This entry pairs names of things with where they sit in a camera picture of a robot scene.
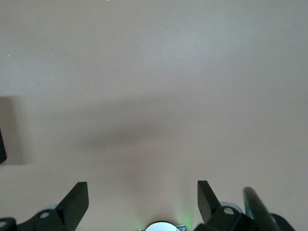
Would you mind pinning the black bar with grey tip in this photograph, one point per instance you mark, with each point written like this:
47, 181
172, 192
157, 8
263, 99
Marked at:
255, 207

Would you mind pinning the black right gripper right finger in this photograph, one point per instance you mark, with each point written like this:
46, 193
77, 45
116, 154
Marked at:
209, 209

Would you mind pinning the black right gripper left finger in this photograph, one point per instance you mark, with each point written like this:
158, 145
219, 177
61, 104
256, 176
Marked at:
69, 211

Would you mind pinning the black plastic box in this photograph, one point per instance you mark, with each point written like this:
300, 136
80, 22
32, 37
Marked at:
2, 149

